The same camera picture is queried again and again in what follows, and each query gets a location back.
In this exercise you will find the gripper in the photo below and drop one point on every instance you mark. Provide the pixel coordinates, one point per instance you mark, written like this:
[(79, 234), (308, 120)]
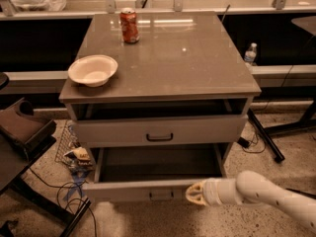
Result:
[(210, 192)]

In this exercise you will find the grey drawer cabinet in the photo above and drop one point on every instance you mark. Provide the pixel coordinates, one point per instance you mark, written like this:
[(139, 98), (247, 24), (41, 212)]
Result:
[(184, 65)]

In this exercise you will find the blue ribbon on floor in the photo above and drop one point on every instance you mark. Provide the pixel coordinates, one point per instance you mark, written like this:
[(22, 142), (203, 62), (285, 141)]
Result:
[(75, 187)]

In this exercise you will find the black table leg base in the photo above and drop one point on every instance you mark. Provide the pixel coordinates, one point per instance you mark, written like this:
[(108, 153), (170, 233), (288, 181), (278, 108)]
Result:
[(307, 122)]

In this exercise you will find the clear plastic water bottle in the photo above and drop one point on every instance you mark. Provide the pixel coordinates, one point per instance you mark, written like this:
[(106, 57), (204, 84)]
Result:
[(250, 54)]

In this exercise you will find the white paper bowl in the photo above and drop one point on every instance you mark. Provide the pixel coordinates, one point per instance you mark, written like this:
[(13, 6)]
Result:
[(93, 70)]

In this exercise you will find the dark brown chair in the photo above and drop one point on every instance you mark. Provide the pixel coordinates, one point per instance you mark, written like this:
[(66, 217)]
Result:
[(24, 138)]

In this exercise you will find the orange soda can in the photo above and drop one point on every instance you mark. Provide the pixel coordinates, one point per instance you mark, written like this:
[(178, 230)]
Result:
[(128, 24)]

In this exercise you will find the upper grey drawer black handle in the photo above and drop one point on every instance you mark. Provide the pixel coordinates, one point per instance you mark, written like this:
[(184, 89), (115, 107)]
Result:
[(159, 131)]

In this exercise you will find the wire basket with clutter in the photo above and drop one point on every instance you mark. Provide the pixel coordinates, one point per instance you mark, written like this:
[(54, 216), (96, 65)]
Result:
[(70, 153)]

